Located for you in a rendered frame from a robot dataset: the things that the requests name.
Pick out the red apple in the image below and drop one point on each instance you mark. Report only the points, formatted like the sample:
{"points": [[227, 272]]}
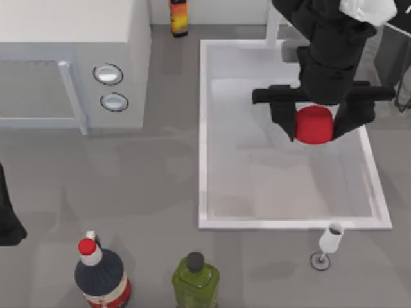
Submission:
{"points": [[313, 125]]}

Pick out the white sink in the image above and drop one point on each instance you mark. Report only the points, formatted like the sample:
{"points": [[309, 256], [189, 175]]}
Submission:
{"points": [[289, 192]]}

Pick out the white tap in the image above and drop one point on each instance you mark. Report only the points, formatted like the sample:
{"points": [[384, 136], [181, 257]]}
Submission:
{"points": [[273, 29]]}

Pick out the white goblet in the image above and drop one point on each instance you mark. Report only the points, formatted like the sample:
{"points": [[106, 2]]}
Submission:
{"points": [[330, 239]]}

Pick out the orange and black bottle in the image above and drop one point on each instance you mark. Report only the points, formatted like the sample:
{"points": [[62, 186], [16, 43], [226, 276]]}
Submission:
{"points": [[178, 19]]}

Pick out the small microwave knob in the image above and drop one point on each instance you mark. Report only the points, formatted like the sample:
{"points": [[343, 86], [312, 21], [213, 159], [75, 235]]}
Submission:
{"points": [[114, 102]]}

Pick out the large microwave knob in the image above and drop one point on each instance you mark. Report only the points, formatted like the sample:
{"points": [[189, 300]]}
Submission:
{"points": [[108, 74]]}

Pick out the green bottle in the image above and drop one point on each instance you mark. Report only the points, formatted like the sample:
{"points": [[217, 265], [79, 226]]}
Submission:
{"points": [[196, 285]]}

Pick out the pale microwave oven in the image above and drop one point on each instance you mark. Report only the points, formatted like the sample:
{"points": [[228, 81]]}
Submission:
{"points": [[96, 32]]}

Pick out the dark bottle with red cap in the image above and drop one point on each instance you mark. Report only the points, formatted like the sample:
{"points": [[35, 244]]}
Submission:
{"points": [[101, 279]]}

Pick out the microwave oven door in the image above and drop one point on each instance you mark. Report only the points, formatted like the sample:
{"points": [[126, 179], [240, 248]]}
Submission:
{"points": [[32, 93]]}

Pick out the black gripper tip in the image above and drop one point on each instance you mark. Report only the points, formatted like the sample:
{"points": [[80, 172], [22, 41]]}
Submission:
{"points": [[8, 221]]}

